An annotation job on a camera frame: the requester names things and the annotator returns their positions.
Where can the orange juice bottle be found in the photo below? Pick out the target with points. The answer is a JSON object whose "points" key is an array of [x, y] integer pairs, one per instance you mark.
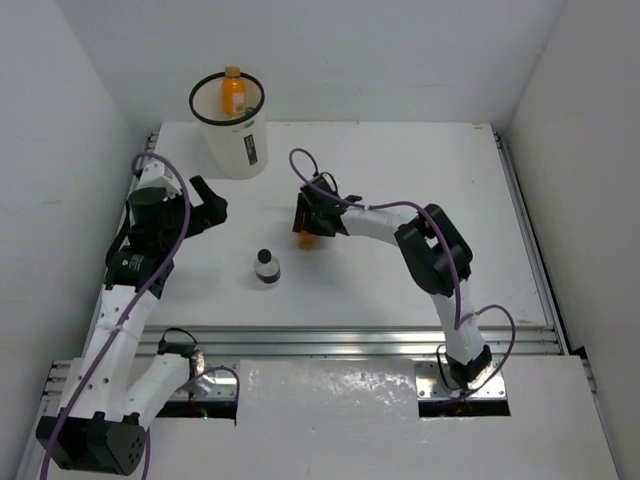
{"points": [[305, 240], [233, 92]]}

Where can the clear bottle black label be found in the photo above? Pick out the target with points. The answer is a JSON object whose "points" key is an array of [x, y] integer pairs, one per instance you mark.
{"points": [[267, 267]]}

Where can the white front cover panel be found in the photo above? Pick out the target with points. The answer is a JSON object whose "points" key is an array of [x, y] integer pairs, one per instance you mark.
{"points": [[360, 420]]}

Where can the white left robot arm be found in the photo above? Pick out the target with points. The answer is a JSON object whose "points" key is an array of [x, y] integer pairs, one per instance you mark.
{"points": [[103, 421]]}

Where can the white plastic bin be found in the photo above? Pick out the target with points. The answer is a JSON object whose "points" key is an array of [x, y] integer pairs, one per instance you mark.
{"points": [[237, 142]]}

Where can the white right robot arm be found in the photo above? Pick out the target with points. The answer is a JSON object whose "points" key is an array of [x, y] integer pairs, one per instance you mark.
{"points": [[437, 257]]}

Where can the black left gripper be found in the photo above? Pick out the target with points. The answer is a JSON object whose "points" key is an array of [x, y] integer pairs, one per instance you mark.
{"points": [[201, 215]]}

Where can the aluminium rail frame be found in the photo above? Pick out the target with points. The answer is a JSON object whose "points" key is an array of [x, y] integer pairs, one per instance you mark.
{"points": [[352, 299]]}

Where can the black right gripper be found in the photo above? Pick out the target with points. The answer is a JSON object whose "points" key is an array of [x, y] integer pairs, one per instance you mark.
{"points": [[305, 206]]}

